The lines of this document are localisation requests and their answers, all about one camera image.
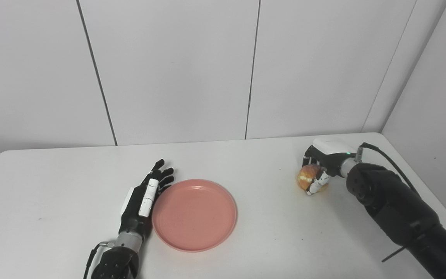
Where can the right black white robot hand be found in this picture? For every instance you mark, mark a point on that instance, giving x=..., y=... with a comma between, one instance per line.
x=325, y=162

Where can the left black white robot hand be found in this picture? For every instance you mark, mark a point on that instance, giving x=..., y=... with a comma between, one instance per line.
x=143, y=201

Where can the cream puff pastry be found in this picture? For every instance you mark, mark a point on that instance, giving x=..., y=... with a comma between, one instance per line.
x=307, y=176

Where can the pink round plate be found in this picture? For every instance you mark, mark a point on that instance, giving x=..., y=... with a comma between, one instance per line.
x=194, y=215

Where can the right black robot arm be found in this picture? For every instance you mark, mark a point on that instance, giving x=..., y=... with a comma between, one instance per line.
x=401, y=217

